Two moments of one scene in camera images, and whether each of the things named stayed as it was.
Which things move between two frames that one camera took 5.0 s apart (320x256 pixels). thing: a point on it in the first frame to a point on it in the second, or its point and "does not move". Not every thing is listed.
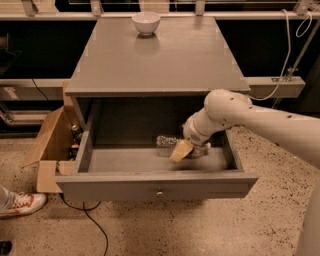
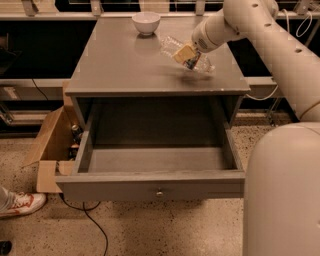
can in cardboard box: (76, 135) does not move
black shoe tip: (5, 247) does not move
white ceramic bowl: (146, 22) does not move
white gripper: (192, 133) to (201, 39)
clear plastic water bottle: (166, 145) to (199, 62)
